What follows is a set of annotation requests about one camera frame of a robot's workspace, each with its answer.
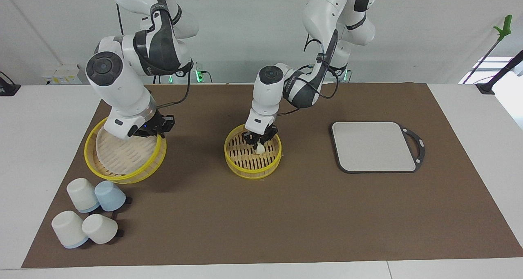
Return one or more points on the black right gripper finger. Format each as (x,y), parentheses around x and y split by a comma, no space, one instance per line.
(162,133)
(168,123)

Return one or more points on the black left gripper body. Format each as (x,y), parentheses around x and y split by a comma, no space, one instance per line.
(261,131)

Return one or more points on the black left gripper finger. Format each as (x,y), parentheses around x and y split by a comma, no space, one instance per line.
(269,137)
(250,140)

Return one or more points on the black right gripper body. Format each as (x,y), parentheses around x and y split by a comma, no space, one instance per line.
(149,126)

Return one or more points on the white steamed bun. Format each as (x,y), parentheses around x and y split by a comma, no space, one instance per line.
(260,148)

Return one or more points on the yellow bamboo steamer lid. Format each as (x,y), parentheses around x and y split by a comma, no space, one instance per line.
(122,160)

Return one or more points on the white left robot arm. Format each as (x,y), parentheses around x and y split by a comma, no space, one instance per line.
(269,91)

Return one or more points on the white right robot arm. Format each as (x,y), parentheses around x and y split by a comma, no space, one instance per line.
(122,87)

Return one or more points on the yellow bamboo steamer basket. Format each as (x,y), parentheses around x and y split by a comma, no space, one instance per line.
(245,164)

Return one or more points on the light blue plastic cup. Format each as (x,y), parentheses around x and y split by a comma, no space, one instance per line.
(111,195)

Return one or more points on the brown table mat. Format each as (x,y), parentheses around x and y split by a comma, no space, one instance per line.
(286,222)

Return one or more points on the white plastic cup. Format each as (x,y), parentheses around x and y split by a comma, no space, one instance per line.
(81,194)
(68,229)
(100,228)

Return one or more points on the white power strip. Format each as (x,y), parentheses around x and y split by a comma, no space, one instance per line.
(61,75)

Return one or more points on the grey cutting board dark rim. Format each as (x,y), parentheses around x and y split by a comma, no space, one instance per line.
(372,146)

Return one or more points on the black table clamp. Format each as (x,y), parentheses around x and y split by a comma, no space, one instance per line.
(7,89)

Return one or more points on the green clamp on pole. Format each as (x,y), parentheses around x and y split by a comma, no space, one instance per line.
(505,25)

